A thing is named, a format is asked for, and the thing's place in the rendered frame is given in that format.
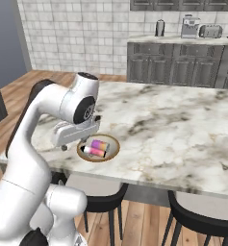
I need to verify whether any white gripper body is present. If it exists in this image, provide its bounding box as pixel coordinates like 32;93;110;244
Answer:
51;120;102;150

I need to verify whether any brown rimmed bowl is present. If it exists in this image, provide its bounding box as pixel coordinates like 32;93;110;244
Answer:
76;134;121;163

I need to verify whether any pink orange soda can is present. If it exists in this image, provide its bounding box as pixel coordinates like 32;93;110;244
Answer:
83;145;107;159

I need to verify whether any pink purple soda can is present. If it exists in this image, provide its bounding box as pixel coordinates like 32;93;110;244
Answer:
89;138;111;154

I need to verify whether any black stool with grey seat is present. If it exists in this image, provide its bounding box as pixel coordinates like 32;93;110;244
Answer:
50;172;130;246
161;189;228;246

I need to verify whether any grey base cupboard run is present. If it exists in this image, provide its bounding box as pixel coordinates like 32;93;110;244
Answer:
126;41;228;91

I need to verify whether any dark grey kettle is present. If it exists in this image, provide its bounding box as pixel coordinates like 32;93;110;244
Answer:
154;18;166;37

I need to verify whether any silver coffee machine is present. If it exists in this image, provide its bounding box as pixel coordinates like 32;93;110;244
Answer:
180;13;202;39

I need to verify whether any silver toaster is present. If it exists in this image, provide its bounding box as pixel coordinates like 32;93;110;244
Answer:
198;24;224;39

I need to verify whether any grey wall cupboard run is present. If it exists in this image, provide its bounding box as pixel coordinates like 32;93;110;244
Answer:
129;0;228;12

